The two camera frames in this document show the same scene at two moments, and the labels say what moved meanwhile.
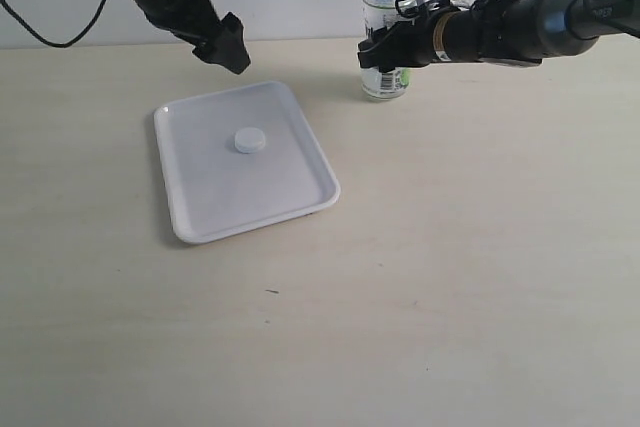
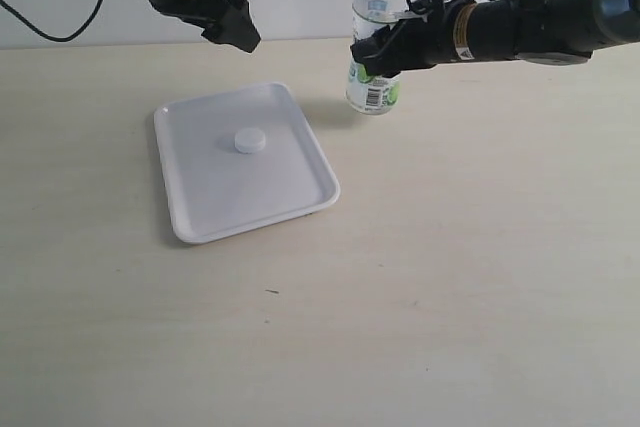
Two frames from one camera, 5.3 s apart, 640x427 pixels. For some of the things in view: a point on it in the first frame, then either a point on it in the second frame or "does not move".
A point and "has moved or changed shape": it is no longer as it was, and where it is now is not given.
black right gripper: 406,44 does not move
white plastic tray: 215,187 does not move
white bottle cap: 249,140 does not move
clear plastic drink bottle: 380,10 has moved or changed shape
